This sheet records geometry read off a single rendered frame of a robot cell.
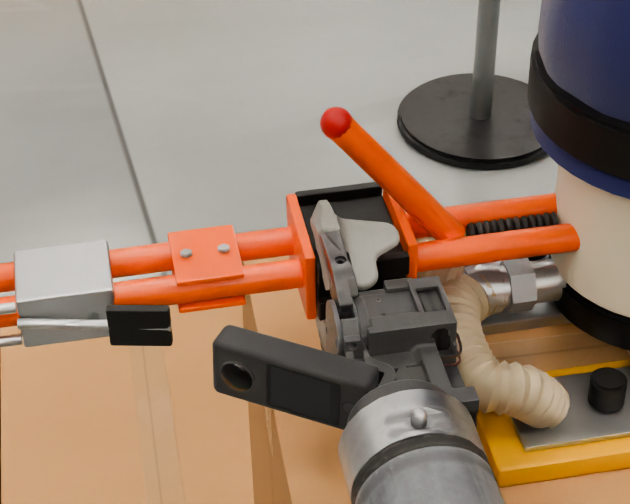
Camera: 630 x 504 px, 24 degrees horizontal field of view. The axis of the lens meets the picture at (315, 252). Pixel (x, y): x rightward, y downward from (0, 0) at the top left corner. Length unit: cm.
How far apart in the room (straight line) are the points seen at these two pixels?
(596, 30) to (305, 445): 39
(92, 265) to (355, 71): 271
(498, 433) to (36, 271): 37
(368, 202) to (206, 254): 13
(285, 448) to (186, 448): 81
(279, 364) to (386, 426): 10
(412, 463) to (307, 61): 296
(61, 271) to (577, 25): 41
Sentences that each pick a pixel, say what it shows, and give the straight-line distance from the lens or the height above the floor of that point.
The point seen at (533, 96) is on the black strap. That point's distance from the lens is 108.
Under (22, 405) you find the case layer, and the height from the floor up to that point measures 54.
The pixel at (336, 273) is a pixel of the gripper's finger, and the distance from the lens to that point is 100.
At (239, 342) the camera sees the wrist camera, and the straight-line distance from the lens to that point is 98.
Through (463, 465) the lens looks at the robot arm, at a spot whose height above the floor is 129.
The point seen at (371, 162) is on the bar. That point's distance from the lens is 105.
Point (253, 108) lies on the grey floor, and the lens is 360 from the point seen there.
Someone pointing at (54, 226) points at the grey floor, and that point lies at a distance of 325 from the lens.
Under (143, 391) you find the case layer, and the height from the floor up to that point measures 54.
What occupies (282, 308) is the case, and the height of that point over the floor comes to 111.
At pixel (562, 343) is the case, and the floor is 112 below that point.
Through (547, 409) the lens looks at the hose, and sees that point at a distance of 110.
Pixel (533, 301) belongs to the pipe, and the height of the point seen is 119.
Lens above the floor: 192
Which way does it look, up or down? 38 degrees down
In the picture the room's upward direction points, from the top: straight up
